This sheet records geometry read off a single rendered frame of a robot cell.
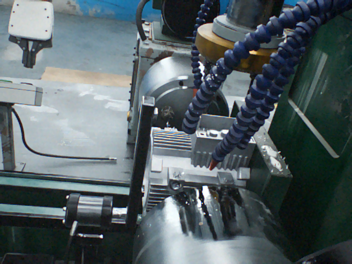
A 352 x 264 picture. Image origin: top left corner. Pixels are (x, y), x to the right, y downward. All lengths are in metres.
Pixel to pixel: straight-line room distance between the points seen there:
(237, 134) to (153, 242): 0.19
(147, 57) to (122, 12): 5.19
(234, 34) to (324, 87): 0.25
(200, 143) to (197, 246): 0.28
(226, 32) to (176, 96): 0.35
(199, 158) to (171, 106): 0.26
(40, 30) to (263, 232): 0.73
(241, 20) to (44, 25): 0.54
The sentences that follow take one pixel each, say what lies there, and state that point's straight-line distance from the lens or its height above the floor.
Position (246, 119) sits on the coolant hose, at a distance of 0.47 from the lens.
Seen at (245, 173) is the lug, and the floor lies 1.08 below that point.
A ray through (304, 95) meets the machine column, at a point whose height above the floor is 1.21.
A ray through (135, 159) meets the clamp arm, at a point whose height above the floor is 1.15.
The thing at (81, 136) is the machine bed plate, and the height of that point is 0.80.
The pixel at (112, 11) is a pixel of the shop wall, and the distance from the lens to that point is 6.27.
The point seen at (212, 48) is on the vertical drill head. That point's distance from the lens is 0.60.
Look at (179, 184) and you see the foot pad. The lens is 0.68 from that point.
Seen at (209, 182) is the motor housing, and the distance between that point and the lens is 0.70.
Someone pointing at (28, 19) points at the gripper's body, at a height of 1.22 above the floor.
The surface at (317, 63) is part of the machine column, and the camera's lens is 0.81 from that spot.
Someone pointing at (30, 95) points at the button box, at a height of 1.06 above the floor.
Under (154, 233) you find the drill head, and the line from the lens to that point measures 0.51.
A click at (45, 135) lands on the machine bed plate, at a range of 1.28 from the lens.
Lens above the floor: 1.48
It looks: 29 degrees down
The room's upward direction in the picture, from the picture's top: 11 degrees clockwise
